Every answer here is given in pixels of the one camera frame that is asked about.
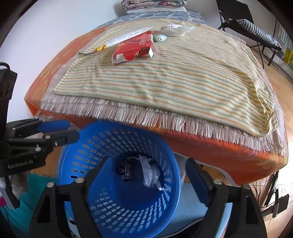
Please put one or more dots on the orange floral bed sheet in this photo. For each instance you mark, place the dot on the orange floral bed sheet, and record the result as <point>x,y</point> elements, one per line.
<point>242,157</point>

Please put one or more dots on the teal cloth on floor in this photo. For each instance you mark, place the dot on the teal cloth on floor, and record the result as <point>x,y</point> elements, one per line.
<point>19,219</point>

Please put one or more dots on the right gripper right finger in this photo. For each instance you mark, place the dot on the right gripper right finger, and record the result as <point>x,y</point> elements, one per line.
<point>245,219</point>

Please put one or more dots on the black folding chair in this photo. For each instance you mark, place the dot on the black folding chair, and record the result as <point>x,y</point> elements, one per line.
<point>237,17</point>

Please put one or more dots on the colourful toothpaste tube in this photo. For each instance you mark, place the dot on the colourful toothpaste tube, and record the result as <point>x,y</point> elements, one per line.
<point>159,38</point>

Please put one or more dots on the black wrapper in basket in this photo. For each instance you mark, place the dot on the black wrapper in basket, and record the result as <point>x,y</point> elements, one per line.
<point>125,169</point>

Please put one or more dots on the fringed pink woven blanket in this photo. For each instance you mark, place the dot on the fringed pink woven blanket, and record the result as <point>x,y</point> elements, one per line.
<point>206,83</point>

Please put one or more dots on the striped cushion on chair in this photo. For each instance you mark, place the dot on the striped cushion on chair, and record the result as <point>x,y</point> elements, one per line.
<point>254,32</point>

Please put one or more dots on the striped yellow towel blanket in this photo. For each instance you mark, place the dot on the striped yellow towel blanket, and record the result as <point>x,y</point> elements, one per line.
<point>205,73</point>

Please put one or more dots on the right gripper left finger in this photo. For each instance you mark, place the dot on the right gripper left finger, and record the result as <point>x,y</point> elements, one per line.
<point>49,218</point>

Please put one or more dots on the folded floral quilt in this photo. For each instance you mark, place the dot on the folded floral quilt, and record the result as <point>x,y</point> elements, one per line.
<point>140,4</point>

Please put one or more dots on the white Kobe wrapper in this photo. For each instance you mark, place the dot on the white Kobe wrapper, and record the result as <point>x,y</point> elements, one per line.
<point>170,26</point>

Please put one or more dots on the red medicine box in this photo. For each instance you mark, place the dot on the red medicine box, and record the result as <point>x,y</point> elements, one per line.
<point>134,47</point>

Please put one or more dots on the white plastic bag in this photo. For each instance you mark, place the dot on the white plastic bag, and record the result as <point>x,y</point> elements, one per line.
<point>178,32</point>

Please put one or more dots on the blue plastic trash basket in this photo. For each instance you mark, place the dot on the blue plastic trash basket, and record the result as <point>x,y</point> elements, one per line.
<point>123,209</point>

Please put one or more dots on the clear plastic trash in basket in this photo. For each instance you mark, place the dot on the clear plastic trash in basket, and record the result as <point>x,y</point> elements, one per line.
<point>151,173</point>

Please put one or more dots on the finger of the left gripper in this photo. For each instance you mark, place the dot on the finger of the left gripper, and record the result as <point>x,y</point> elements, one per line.
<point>56,139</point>
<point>49,126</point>

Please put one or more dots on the light blue floor mat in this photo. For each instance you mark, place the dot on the light blue floor mat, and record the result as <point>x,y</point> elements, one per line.
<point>190,211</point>

